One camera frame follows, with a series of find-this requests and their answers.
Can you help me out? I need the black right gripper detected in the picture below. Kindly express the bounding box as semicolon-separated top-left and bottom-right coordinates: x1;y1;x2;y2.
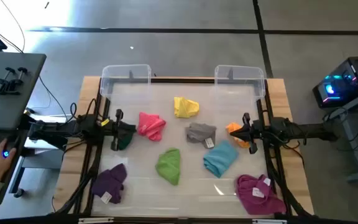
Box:
229;112;264;155

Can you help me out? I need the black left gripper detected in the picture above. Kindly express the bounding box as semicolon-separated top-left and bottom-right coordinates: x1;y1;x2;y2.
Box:
103;108;137;152

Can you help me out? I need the orange towel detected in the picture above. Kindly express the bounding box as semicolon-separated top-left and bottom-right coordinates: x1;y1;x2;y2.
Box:
225;122;251;149

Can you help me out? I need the dark green towel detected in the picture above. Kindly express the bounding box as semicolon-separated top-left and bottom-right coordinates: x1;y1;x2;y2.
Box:
116;123;137;151

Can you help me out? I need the pink towel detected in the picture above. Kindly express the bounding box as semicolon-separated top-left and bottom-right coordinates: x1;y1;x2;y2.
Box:
137;111;167;142

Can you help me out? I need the teal blue towel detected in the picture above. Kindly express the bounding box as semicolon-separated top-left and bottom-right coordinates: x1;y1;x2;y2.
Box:
203;139;239;179

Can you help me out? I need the grey towel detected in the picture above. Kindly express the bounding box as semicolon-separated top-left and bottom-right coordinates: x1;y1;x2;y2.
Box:
185;122;217;149

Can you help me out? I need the light green towel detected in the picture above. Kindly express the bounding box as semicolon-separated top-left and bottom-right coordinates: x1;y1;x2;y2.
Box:
155;147;181;187

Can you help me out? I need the yellow towel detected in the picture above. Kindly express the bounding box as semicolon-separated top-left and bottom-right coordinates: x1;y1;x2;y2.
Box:
173;96;200;119

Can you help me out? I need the purple towel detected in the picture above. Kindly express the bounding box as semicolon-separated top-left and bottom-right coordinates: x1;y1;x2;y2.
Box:
91;163;128;205

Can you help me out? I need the magenta towel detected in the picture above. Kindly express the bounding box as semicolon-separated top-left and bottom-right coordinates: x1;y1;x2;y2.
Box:
234;174;288;216

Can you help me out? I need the clear plastic bin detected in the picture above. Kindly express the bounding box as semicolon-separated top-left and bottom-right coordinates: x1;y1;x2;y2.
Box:
213;64;266;102
99;63;152;100

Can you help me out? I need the translucent table mat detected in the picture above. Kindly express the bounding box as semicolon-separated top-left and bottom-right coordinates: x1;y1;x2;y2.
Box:
91;82;275;218

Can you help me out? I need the white label strip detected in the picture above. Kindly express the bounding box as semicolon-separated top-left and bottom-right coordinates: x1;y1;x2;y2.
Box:
252;219;287;224
78;217;114;224

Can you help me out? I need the white printed sheet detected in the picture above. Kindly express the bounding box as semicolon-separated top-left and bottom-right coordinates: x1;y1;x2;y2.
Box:
23;113;70;150

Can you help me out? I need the grey desk base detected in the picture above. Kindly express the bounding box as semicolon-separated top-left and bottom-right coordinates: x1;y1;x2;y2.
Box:
9;149;65;198

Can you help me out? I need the black computer mouse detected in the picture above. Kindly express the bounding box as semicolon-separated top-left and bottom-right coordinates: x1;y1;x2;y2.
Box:
1;136;21;161

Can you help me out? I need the black clamp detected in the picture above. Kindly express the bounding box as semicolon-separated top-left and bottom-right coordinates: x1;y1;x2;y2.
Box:
0;67;17;96
0;67;29;94

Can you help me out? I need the black aluminium table frame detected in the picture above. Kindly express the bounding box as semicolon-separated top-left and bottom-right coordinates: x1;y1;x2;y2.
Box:
54;76;315;218

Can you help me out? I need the thin black floor cable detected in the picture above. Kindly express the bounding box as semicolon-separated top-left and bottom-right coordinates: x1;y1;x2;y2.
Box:
0;0;26;53
38;76;68;121

